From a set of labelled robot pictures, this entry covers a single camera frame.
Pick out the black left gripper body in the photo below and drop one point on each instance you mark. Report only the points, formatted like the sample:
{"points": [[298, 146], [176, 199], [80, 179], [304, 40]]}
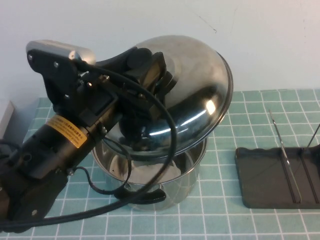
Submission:
{"points": [[125, 65]]}

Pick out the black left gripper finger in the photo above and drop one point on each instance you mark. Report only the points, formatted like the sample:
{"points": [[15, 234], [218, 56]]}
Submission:
{"points": [[160, 65], [160, 95]]}

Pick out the steel pot lid black knob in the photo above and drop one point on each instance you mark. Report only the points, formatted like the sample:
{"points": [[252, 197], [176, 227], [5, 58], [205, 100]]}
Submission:
{"points": [[195, 82]]}

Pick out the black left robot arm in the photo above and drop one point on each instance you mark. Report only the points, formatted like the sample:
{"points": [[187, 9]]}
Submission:
{"points": [[37, 162]]}

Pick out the white board beige edge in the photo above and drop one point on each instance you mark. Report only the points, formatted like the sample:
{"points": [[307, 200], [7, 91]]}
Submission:
{"points": [[7, 115]]}

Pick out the teal tile-pattern tablecloth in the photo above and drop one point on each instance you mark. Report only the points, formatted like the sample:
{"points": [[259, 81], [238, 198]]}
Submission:
{"points": [[225, 220]]}

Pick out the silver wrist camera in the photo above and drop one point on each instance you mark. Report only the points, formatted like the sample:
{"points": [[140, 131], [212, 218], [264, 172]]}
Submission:
{"points": [[57, 46]]}

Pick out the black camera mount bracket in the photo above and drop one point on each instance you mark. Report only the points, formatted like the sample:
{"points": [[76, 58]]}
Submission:
{"points": [[55, 75]]}

